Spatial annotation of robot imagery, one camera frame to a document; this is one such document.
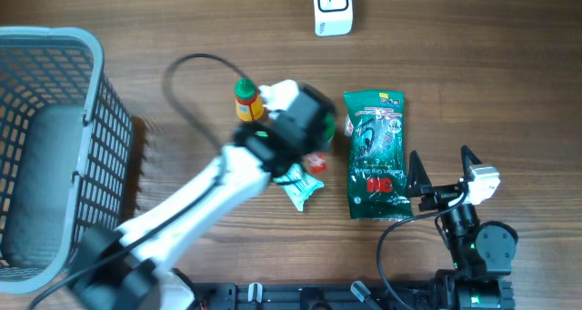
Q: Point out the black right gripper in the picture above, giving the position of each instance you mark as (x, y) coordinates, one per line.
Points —
(419, 184)

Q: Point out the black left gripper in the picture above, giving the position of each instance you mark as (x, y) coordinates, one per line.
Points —
(315, 138)

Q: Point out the small red packet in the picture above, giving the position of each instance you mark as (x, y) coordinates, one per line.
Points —
(316, 163)

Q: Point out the teal white sachet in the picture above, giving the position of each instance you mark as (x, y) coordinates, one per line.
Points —
(298, 185)

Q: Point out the red sauce bottle green cap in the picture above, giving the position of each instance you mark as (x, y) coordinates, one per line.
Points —
(249, 104)

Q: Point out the green glove package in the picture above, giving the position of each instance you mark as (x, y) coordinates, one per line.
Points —
(376, 179)

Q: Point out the green lid white jar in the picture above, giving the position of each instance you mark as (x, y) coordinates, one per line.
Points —
(329, 128)

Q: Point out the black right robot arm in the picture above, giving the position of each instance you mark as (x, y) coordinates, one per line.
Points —
(482, 252)

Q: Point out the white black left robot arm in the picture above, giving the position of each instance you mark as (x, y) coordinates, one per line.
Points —
(132, 267)

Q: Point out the white barcode scanner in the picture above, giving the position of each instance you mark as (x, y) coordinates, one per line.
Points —
(333, 17)

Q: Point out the grey plastic mesh basket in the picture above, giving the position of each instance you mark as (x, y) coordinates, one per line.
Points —
(66, 139)

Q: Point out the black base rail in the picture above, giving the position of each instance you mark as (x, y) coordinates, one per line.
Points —
(341, 296)

